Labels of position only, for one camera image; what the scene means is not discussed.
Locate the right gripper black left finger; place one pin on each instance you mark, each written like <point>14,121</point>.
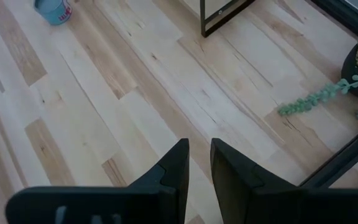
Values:
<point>135,202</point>

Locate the silver can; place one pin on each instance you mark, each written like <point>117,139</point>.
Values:
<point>53,11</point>

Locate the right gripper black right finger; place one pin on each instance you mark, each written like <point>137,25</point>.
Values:
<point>253,199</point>

